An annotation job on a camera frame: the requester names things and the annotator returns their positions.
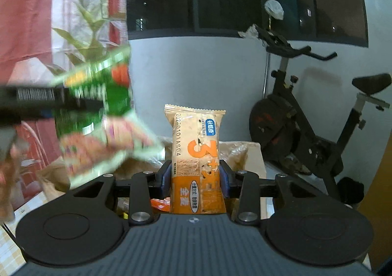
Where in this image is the printed room backdrop cloth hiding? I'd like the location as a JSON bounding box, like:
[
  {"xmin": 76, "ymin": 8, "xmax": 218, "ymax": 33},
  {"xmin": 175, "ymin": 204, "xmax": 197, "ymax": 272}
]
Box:
[{"xmin": 0, "ymin": 0, "xmax": 134, "ymax": 213}]

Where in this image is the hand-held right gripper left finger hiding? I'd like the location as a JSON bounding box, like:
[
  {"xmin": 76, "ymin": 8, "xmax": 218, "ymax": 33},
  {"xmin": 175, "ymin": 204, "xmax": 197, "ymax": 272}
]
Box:
[{"xmin": 66, "ymin": 160, "xmax": 172, "ymax": 227}]

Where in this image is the brown cardboard box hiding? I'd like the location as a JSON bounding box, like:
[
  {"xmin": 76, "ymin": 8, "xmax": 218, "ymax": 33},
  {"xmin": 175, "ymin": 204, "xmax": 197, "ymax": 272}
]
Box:
[{"xmin": 36, "ymin": 138, "xmax": 267, "ymax": 218}]

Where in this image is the person's left hand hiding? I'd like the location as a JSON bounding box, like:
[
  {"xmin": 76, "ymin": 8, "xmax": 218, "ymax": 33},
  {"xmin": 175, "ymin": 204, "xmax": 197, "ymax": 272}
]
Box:
[{"xmin": 0, "ymin": 140, "xmax": 29, "ymax": 221}]

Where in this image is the metal pole plastic-wrapped top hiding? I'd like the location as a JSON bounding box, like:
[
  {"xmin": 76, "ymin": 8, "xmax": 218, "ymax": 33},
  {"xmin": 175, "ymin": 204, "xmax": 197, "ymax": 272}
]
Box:
[{"xmin": 263, "ymin": 0, "xmax": 285, "ymax": 99}]

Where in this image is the yellow wooden door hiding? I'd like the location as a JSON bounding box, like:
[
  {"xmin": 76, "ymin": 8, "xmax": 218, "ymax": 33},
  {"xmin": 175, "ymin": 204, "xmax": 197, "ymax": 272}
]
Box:
[{"xmin": 357, "ymin": 153, "xmax": 392, "ymax": 274}]

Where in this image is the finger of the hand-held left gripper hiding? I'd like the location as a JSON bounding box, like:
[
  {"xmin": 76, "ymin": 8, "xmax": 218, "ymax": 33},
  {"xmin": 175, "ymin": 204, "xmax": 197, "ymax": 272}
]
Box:
[{"xmin": 53, "ymin": 97, "xmax": 105, "ymax": 112}]

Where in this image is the red snack packet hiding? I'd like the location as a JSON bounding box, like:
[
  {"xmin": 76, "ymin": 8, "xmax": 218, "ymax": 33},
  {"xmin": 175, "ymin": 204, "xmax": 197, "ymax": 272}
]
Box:
[{"xmin": 151, "ymin": 198, "xmax": 171, "ymax": 213}]

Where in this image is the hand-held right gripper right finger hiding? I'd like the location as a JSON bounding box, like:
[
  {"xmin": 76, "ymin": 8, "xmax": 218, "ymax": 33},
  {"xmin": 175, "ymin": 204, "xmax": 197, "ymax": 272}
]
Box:
[{"xmin": 219, "ymin": 160, "xmax": 325, "ymax": 226}]

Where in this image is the white crumpled rag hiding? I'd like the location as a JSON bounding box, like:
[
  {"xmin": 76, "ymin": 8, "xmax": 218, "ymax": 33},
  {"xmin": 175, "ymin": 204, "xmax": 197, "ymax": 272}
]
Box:
[{"xmin": 238, "ymin": 24, "xmax": 261, "ymax": 39}]

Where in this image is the green snack bag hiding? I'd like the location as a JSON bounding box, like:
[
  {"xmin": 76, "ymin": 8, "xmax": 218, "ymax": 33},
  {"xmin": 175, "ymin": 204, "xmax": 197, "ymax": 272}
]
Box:
[{"xmin": 50, "ymin": 46, "xmax": 161, "ymax": 187}]

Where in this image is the orange biscuit packet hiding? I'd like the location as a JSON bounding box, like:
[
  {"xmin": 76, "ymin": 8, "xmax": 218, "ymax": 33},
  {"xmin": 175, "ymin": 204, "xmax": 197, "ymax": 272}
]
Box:
[{"xmin": 164, "ymin": 104, "xmax": 228, "ymax": 214}]

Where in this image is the black exercise bike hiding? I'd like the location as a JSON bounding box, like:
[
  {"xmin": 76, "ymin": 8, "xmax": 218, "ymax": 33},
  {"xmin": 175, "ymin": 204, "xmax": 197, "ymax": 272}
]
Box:
[{"xmin": 249, "ymin": 26, "xmax": 392, "ymax": 207}]

